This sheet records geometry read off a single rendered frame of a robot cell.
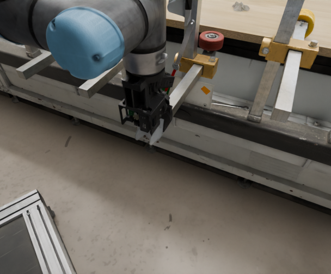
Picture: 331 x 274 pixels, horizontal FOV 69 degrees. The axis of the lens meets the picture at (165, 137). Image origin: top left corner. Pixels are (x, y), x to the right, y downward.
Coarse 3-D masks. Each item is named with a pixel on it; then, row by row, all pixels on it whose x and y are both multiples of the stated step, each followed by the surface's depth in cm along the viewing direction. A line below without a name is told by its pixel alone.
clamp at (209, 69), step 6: (198, 54) 78; (174, 60) 79; (180, 60) 78; (186, 60) 77; (192, 60) 76; (198, 60) 76; (204, 60) 76; (216, 60) 76; (186, 66) 78; (204, 66) 75; (210, 66) 74; (216, 66) 77; (186, 72) 80; (204, 72) 77; (210, 72) 76; (210, 78) 77
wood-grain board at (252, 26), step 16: (208, 0) 106; (224, 0) 106; (240, 0) 106; (256, 0) 106; (272, 0) 106; (320, 0) 106; (176, 16) 93; (208, 16) 93; (224, 16) 93; (240, 16) 93; (256, 16) 93; (272, 16) 93; (320, 16) 93; (224, 32) 86; (240, 32) 83; (256, 32) 83; (272, 32) 83; (320, 32) 83; (320, 48) 76
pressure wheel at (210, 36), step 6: (204, 36) 79; (210, 36) 79; (216, 36) 80; (222, 36) 79; (204, 42) 78; (210, 42) 77; (216, 42) 77; (222, 42) 79; (204, 48) 80; (210, 48) 79; (216, 48) 79
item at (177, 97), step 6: (204, 54) 80; (210, 54) 80; (192, 66) 75; (198, 66) 75; (192, 72) 73; (198, 72) 73; (186, 78) 70; (192, 78) 70; (198, 78) 75; (180, 84) 68; (186, 84) 68; (192, 84) 71; (174, 90) 66; (180, 90) 66; (186, 90) 67; (174, 96) 65; (180, 96) 65; (186, 96) 69; (174, 102) 63; (180, 102) 65; (174, 108) 62; (174, 114) 64
